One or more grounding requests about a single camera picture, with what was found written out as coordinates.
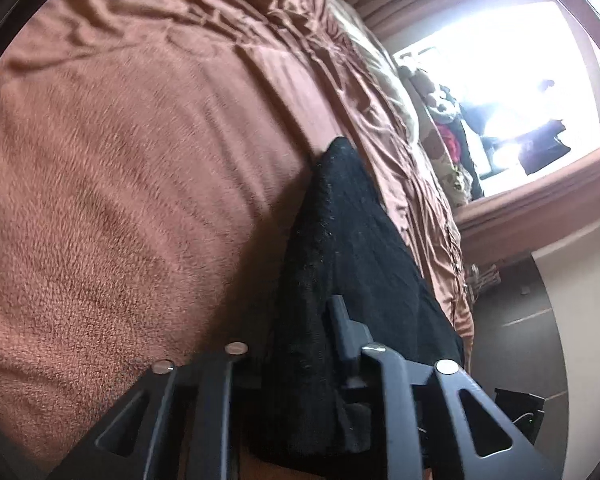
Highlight beige quilt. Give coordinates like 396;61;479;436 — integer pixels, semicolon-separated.
325;0;421;143

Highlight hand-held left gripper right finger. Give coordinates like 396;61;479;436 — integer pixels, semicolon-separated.
327;295;563;480

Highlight white rack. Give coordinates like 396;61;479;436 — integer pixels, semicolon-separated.
465;262;502;303

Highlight brown blanket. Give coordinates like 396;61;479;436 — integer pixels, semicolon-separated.
0;0;476;480

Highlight pile of clothes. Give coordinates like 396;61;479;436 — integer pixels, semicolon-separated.
397;62;486;196

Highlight black pants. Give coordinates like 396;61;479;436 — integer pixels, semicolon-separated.
252;136;465;466

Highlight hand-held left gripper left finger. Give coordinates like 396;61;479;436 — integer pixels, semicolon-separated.
47;342;262;480

